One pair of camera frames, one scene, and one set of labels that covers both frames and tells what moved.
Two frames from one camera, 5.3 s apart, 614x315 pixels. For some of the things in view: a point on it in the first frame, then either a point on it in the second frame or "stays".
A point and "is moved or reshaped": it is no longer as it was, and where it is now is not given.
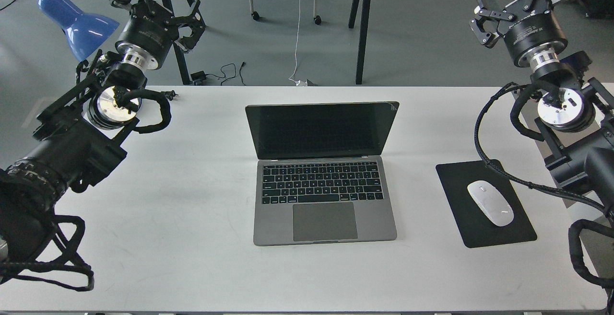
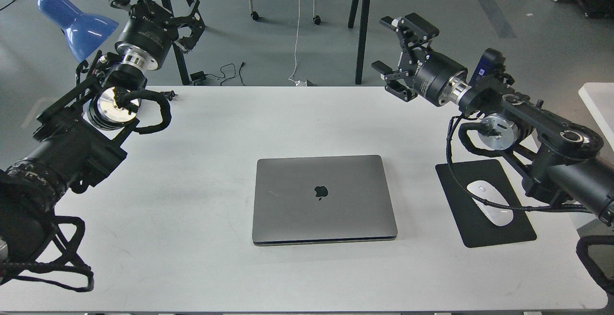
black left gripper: (147, 39) stays
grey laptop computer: (320, 178) is moved or reshaped
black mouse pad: (475, 230) stays
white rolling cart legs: (255, 15) stays
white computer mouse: (494, 206) stays
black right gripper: (530, 27) -> (438, 78)
